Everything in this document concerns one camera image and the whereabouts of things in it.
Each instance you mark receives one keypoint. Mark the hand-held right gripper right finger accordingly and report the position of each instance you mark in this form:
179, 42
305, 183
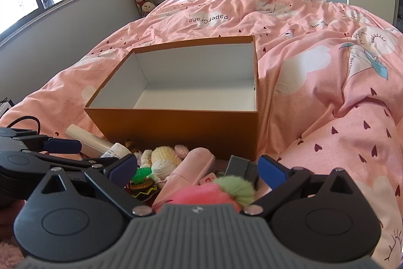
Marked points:
270, 169

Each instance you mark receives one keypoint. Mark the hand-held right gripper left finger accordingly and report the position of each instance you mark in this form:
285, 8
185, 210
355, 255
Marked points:
124, 166

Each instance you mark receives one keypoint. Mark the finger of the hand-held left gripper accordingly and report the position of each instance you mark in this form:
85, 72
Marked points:
78, 163
63, 146

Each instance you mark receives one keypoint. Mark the grey box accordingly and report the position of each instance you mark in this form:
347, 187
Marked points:
237, 166

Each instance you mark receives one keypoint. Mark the orange cardboard box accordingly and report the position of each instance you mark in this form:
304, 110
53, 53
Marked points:
176, 133

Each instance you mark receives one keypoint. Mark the pink case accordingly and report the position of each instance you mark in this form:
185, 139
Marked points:
192, 166

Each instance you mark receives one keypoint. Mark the white bottle with blue label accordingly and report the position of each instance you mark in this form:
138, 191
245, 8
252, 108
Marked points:
118, 150

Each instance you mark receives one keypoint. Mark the cream squeeze tube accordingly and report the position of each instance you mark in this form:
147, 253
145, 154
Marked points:
88, 138

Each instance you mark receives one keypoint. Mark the yellow crochet doll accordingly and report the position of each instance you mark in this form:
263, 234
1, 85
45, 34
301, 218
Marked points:
163, 157

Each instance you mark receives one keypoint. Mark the pink crochet piece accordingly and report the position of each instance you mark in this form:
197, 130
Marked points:
181, 150

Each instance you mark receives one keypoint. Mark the pink fur pompom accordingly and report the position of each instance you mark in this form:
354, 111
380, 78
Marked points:
195, 196

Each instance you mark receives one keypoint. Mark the pink printed blanket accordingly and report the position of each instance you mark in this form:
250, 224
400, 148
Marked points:
314, 36

